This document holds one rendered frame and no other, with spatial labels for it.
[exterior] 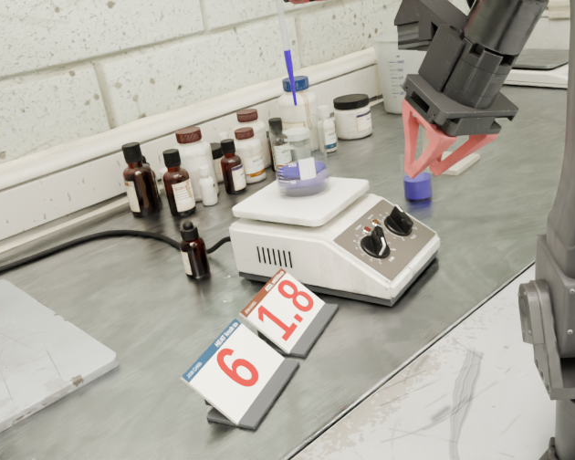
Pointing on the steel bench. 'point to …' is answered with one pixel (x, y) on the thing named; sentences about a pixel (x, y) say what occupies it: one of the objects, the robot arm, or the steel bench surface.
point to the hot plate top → (270, 203)
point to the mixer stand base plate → (30, 357)
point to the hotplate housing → (321, 256)
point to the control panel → (390, 266)
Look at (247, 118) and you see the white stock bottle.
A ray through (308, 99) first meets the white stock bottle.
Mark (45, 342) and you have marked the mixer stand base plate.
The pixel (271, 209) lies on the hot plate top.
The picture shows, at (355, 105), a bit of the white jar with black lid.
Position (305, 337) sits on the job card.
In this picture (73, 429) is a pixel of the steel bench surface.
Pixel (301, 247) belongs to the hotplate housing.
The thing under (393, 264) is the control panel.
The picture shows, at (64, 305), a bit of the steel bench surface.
